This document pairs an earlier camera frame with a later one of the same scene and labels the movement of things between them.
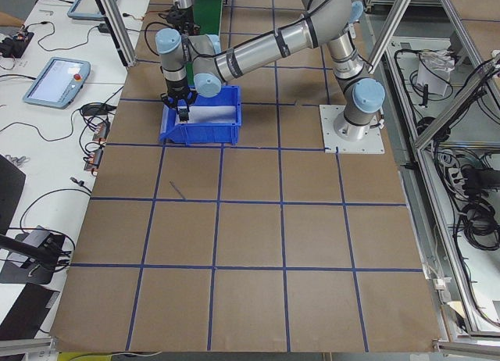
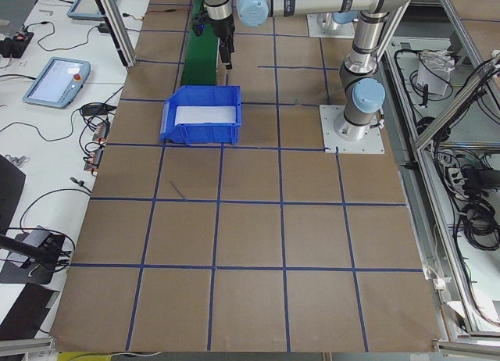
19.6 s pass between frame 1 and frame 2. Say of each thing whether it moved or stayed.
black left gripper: moved
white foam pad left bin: stayed
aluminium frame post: stayed
